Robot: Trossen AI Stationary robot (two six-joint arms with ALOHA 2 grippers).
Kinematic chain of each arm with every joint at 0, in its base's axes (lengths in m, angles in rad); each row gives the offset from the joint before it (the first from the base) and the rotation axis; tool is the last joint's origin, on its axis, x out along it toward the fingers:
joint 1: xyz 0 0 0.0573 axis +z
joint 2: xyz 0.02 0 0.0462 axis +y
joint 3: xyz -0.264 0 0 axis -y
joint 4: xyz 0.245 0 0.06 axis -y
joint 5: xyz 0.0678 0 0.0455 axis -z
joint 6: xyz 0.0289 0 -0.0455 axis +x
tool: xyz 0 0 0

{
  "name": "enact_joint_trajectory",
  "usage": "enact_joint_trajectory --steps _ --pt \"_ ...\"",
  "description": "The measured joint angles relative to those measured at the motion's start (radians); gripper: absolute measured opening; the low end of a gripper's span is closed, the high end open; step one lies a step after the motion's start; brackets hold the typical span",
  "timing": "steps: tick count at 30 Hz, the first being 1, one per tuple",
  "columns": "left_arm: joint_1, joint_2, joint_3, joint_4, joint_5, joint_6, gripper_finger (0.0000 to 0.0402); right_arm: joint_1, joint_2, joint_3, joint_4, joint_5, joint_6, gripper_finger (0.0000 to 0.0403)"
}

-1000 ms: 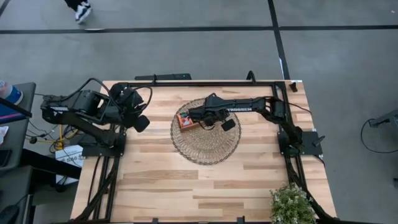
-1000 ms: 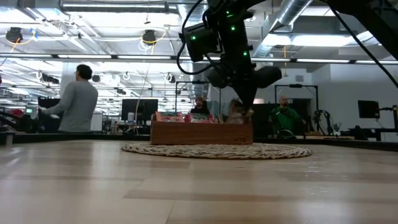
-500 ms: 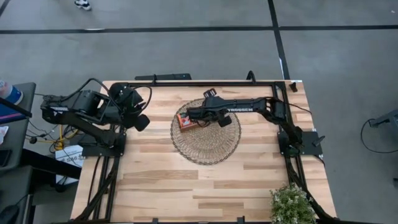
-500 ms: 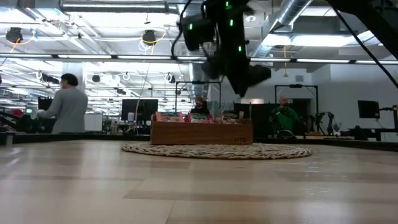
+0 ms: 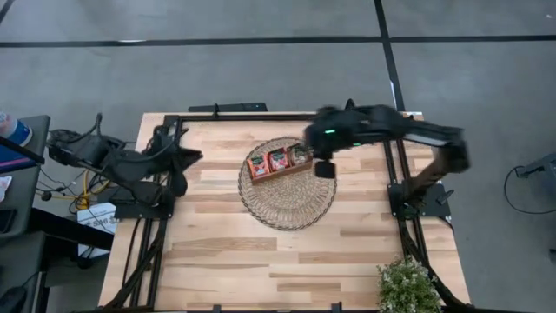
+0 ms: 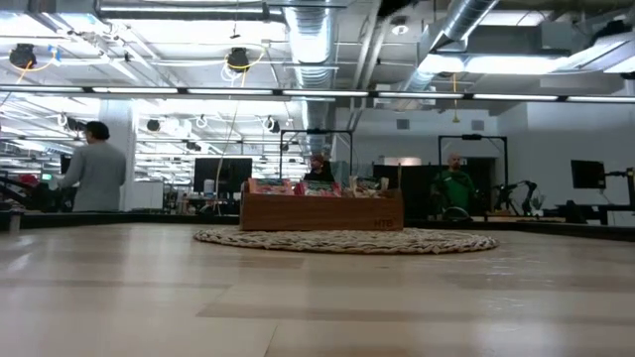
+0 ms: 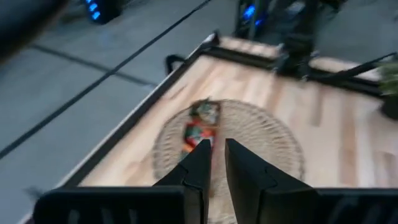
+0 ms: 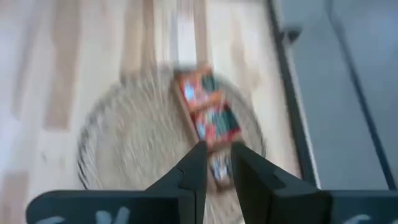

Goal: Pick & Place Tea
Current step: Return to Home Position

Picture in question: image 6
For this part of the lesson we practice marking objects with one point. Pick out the silver round air duct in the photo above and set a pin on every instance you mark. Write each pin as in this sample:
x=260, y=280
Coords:
x=464, y=15
x=312, y=39

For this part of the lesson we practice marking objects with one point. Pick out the black camera gantry frame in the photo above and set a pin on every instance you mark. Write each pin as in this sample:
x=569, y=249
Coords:
x=317, y=131
x=471, y=137

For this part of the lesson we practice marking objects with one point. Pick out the black partition panel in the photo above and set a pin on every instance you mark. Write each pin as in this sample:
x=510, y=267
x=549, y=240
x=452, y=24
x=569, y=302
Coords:
x=417, y=193

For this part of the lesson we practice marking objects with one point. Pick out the beige tea bag sachet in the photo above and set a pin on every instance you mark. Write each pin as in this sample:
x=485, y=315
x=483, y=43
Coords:
x=369, y=186

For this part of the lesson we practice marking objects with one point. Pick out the black metal table frame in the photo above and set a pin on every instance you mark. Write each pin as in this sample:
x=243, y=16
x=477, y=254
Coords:
x=99, y=218

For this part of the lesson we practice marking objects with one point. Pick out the black wall monitor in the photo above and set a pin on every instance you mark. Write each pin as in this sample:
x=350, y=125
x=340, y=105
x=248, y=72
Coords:
x=588, y=173

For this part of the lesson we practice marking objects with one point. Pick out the long ceiling light strip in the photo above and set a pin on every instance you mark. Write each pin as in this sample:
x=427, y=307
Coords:
x=134, y=90

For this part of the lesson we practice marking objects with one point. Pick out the round woven straw placemat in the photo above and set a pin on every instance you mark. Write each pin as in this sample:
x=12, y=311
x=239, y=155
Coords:
x=372, y=242

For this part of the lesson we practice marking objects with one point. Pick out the round ceiling sensor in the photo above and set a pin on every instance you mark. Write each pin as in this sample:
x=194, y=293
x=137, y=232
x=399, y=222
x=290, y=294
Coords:
x=399, y=27

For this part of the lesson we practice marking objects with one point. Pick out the white cabinet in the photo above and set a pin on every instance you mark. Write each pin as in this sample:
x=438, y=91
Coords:
x=147, y=196

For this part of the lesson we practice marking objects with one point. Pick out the black background robot arm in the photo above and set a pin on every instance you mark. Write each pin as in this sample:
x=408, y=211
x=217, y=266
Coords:
x=530, y=187

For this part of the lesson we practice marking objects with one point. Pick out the person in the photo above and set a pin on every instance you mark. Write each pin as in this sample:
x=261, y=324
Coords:
x=454, y=191
x=320, y=174
x=96, y=173

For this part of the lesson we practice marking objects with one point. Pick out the wooden three-compartment tray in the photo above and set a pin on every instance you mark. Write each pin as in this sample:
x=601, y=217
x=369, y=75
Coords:
x=317, y=213

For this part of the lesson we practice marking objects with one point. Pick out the black computer monitor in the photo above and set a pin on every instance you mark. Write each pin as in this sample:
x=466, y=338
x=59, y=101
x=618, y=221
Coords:
x=223, y=173

